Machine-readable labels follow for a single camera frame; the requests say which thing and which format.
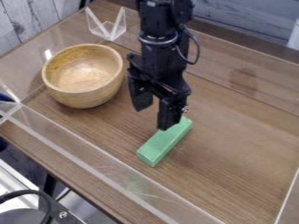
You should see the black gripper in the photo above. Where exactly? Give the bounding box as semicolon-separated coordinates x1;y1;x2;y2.
127;38;193;130

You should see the green rectangular block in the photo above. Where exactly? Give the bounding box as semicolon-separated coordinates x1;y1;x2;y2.
137;117;193;167

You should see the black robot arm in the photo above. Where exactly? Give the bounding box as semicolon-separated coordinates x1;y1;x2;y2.
127;0;200;130

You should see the light wooden bowl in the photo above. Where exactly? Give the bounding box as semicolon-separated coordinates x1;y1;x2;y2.
42;44;125;109

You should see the clear acrylic front barrier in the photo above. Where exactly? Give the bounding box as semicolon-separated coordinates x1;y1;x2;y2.
0;83;225;224

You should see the blue object at left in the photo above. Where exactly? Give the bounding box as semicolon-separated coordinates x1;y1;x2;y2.
0;93;15;102

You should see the black table leg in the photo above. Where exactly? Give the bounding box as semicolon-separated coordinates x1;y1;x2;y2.
43;174;58;197

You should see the white object at right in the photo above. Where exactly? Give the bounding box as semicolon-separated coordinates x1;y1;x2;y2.
288;18;299;51

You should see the clear acrylic corner bracket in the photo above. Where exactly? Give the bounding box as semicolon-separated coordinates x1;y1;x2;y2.
86;7;127;41

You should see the grey metal bracket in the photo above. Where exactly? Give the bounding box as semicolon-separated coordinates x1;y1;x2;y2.
47;201;87;224

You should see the black cable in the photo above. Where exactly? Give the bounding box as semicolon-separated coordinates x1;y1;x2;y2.
0;189;54;224

